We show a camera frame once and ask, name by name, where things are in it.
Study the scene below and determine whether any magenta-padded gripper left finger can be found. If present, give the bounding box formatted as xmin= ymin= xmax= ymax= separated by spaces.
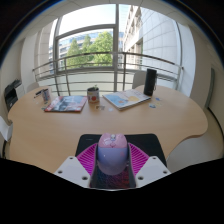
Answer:
xmin=54 ymin=142 xmax=101 ymax=190

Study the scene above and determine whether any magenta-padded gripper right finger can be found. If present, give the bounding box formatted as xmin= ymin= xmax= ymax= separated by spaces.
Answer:
xmin=126 ymin=142 xmax=172 ymax=189

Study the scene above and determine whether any pink and lilac computer mouse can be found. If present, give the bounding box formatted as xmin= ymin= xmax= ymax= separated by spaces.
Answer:
xmin=96 ymin=132 xmax=130 ymax=177

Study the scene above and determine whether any black mouse pad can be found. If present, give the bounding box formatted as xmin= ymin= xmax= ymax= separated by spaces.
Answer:
xmin=75 ymin=133 xmax=168 ymax=190

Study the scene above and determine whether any red magazine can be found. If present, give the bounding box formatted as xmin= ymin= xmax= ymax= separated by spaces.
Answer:
xmin=43 ymin=95 xmax=88 ymax=113

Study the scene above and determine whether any light blue book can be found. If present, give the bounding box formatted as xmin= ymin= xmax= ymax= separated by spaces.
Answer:
xmin=102 ymin=88 xmax=153 ymax=111

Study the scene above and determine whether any blue box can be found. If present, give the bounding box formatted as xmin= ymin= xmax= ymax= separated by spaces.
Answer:
xmin=33 ymin=88 xmax=44 ymax=99

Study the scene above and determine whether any black upright speaker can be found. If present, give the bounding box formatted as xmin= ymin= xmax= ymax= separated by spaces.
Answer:
xmin=143 ymin=68 xmax=158 ymax=97

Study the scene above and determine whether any white chair back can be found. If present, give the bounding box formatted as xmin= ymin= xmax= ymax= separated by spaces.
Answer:
xmin=131 ymin=69 xmax=148 ymax=90
xmin=25 ymin=81 xmax=42 ymax=94

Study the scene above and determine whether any black and white printer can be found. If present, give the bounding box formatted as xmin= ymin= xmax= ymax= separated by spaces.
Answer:
xmin=3 ymin=78 xmax=24 ymax=113

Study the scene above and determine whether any grey metal railing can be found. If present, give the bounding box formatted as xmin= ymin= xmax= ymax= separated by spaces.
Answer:
xmin=32 ymin=51 xmax=185 ymax=98

